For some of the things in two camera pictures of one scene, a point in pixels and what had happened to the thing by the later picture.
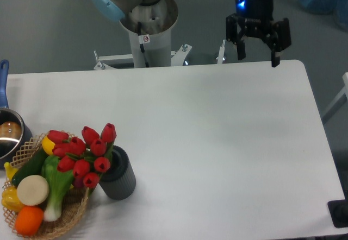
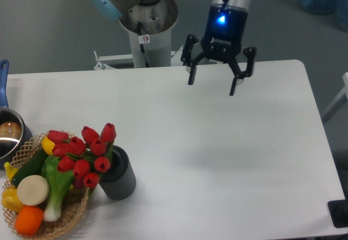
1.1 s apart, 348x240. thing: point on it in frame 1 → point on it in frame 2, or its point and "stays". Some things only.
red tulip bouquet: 87,157 stays
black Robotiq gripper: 255,10 → 224,36
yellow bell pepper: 10,200 stays
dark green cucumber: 34,167 stays
